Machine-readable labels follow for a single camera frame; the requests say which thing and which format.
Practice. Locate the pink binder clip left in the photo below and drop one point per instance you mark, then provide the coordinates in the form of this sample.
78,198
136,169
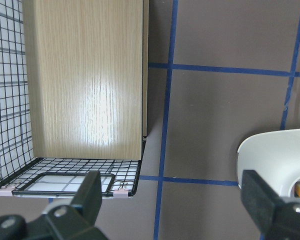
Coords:
7,192

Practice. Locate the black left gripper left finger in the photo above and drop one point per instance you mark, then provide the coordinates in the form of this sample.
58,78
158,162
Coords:
70,221

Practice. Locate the wire basket with wooden board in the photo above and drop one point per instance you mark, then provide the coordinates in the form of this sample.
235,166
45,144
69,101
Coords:
73,94

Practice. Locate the white two-slot toaster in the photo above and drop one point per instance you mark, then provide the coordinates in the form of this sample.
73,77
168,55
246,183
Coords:
275,156

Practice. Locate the pink binder clip right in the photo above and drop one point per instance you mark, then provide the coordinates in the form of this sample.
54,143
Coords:
122,192

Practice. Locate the pink binder clip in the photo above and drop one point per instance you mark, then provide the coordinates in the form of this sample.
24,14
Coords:
122,192
7,192

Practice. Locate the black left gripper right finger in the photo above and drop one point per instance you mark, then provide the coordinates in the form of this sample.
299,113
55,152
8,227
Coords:
276,217

